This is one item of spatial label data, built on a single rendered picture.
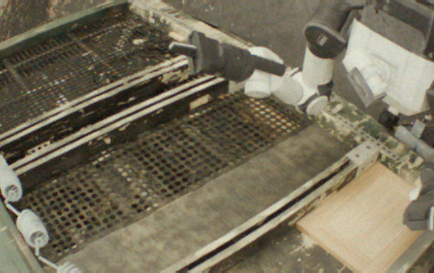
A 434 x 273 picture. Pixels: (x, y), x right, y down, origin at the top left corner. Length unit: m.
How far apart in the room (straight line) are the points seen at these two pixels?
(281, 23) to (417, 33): 1.97
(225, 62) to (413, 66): 0.47
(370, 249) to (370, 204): 0.18
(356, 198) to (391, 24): 0.58
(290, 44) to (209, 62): 1.82
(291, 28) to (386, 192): 1.64
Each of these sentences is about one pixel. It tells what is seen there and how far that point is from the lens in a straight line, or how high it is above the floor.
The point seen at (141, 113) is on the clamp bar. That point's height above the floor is 1.33.
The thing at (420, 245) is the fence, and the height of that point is 1.08.
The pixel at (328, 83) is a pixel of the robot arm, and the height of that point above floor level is 1.16.
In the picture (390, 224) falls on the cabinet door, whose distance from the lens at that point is 1.49.
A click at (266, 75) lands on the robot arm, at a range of 1.31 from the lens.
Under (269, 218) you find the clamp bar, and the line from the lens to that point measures 1.37.
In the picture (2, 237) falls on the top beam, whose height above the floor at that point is 1.89.
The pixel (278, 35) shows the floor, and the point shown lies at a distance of 3.05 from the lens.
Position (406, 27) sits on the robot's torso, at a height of 1.39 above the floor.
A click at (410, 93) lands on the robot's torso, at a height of 1.34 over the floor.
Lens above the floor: 2.47
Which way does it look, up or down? 51 degrees down
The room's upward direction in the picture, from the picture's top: 80 degrees counter-clockwise
